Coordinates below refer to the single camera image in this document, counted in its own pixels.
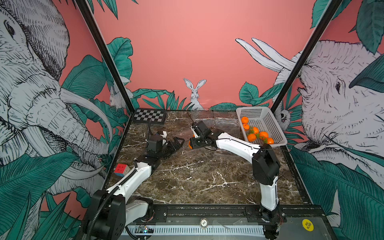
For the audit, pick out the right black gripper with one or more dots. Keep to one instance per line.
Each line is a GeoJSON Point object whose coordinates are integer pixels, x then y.
{"type": "Point", "coordinates": [193, 144]}

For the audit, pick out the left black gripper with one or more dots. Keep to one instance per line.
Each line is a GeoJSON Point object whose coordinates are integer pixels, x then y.
{"type": "Point", "coordinates": [177, 143]}

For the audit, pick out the clear clamshell container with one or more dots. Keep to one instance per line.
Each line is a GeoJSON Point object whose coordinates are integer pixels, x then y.
{"type": "Point", "coordinates": [227, 124]}

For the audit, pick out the orange with leaf centre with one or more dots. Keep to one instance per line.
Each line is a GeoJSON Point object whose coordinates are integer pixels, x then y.
{"type": "Point", "coordinates": [263, 135]}

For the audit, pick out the white perforated plastic basket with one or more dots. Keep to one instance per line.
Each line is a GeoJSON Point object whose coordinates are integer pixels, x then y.
{"type": "Point", "coordinates": [263, 119]}

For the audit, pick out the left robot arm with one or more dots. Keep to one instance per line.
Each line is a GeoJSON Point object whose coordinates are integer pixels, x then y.
{"type": "Point", "coordinates": [109, 213]}

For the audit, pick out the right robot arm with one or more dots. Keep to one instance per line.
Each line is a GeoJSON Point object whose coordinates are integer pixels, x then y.
{"type": "Point", "coordinates": [266, 166]}

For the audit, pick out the black white checkerboard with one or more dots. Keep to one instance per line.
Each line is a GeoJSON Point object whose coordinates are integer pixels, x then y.
{"type": "Point", "coordinates": [144, 116]}

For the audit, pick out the rubik cube on table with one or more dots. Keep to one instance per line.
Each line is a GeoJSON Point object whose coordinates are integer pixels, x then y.
{"type": "Point", "coordinates": [121, 170]}

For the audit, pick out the yellow round sticker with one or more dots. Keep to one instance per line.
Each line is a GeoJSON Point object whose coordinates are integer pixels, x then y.
{"type": "Point", "coordinates": [308, 225]}

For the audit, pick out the white slotted cable duct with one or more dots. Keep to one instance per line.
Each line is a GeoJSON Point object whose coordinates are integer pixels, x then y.
{"type": "Point", "coordinates": [175, 230]}

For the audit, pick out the right black frame post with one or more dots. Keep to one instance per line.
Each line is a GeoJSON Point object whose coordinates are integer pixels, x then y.
{"type": "Point", "coordinates": [324, 21]}

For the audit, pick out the black frame post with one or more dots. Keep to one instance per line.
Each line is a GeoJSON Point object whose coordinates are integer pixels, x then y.
{"type": "Point", "coordinates": [324, 21]}
{"type": "Point", "coordinates": [102, 46]}

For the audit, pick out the left black frame post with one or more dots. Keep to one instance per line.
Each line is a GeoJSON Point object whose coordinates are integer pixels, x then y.
{"type": "Point", "coordinates": [102, 46]}

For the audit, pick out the black front rail frame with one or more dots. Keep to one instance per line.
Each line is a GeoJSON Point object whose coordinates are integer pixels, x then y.
{"type": "Point", "coordinates": [287, 225]}

